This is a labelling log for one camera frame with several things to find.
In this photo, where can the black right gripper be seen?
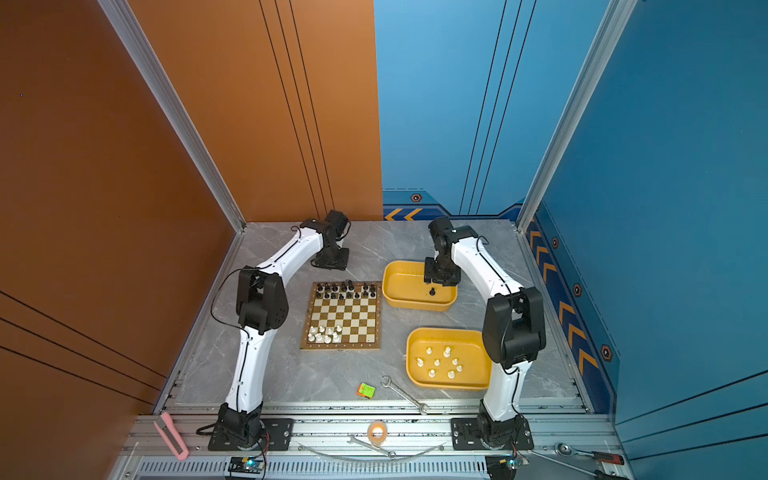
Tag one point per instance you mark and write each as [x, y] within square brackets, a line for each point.
[428, 274]

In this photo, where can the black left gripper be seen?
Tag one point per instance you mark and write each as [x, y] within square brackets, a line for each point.
[342, 264]

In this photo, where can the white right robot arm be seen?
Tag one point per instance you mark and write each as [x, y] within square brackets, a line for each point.
[513, 330]

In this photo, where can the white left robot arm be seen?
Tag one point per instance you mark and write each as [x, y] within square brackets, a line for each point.
[262, 307]

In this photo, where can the wooden chess board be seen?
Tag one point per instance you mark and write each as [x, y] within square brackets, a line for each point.
[343, 315]

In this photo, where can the green circuit board right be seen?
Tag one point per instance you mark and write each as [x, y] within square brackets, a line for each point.
[505, 467]

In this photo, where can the green circuit board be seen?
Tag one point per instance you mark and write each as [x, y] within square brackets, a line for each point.
[505, 467]
[249, 467]

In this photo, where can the green circuit board left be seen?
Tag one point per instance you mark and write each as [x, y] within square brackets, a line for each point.
[249, 467]

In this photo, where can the yellow tray far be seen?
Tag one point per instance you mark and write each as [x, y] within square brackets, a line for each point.
[404, 287]

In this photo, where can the yellow tray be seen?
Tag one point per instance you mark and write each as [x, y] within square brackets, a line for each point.
[447, 359]
[404, 287]

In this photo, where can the yellow tray near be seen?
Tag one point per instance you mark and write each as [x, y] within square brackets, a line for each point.
[447, 359]

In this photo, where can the green orange small cube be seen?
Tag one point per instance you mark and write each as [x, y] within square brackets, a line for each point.
[366, 391]

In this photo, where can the silver wrench on table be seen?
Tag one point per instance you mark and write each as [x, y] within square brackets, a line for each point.
[387, 383]

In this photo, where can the tape roll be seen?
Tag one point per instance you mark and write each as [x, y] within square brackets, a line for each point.
[377, 433]

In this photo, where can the pink utility knife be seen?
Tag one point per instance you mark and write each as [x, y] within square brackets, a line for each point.
[165, 427]

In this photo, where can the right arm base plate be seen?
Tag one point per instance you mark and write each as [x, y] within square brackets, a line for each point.
[481, 433]

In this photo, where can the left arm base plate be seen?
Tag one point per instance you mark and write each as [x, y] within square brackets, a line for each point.
[271, 434]

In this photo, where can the silver wrench on rail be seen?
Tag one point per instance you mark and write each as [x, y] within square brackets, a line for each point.
[375, 448]

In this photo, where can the red handled ratchet tool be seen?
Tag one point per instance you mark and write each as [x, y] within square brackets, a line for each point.
[564, 449]

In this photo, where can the aluminium corner post left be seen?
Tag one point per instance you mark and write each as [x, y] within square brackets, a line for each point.
[127, 27]

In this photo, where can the aluminium corner post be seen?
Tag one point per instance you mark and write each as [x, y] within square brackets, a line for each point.
[610, 30]
[127, 27]

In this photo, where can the aluminium corner post right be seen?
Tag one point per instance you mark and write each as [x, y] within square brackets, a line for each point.
[610, 30]

